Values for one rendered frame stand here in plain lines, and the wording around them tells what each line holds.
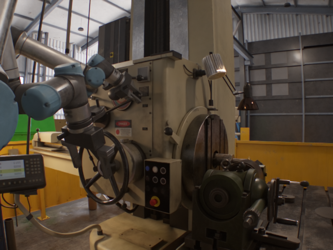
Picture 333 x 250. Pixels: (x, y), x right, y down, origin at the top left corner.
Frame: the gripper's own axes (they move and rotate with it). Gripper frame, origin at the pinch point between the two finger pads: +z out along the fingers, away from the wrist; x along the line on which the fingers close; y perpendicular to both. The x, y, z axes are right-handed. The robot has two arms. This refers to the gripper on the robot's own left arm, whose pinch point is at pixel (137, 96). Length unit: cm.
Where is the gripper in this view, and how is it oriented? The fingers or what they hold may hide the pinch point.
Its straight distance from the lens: 121.1
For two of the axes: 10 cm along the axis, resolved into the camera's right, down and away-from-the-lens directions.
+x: 0.7, -8.2, 5.8
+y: 7.9, -3.1, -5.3
